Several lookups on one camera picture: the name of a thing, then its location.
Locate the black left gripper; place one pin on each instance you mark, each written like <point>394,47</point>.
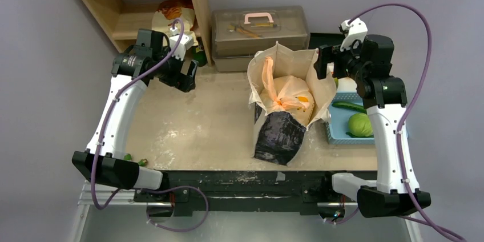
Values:
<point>182,81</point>

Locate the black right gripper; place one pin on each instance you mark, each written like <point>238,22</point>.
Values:
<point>330,59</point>

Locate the translucent banana print plastic bag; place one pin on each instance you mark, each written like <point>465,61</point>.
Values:
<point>286,93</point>

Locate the beige canvas tote bag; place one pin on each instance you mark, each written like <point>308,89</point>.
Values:
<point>278,136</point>

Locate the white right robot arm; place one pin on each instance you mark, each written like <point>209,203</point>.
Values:
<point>396,192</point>

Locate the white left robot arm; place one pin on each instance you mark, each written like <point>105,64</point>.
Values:
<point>154,55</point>

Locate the white plastic basket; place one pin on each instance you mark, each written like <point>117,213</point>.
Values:
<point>345,85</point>

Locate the green glass bottle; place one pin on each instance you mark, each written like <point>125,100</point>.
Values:
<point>198,53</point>

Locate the black tray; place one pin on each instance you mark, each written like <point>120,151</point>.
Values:
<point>324,39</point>

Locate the green cucumber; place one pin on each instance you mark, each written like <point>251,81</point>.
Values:
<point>349,106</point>

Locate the bread paper bag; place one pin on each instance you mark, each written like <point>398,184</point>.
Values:
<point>168,11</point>

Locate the blue plastic basket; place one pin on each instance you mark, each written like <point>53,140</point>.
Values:
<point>337,127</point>

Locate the round green cabbage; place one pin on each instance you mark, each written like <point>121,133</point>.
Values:
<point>359,126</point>

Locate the grey plastic toolbox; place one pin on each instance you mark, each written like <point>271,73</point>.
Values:
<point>238,34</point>

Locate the small green vegetable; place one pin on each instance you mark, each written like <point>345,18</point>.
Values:
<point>143,162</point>

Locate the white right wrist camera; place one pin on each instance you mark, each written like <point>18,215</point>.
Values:
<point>352,30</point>

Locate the black mounting rail base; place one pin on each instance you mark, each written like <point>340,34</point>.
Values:
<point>303,192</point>

